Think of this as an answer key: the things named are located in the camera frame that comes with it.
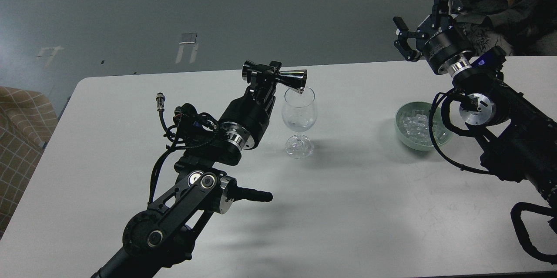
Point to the steel double jigger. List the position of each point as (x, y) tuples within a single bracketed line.
[(293, 79)]

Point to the clear wine glass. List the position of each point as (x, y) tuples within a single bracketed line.
[(299, 114)]

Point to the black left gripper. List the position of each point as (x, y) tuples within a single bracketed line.
[(253, 109)]

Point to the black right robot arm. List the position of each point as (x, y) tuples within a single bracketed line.
[(517, 139)]

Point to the clear ice cubes pile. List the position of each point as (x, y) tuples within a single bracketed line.
[(415, 126)]

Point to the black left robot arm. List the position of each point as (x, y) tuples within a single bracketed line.
[(186, 189)]

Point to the person in grey clothes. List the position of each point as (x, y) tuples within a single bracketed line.
[(527, 28)]

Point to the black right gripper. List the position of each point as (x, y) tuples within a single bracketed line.
[(440, 38)]

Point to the green bowl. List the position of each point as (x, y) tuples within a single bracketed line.
[(418, 106)]

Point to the plaid brown cloth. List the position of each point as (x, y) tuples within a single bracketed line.
[(27, 122)]

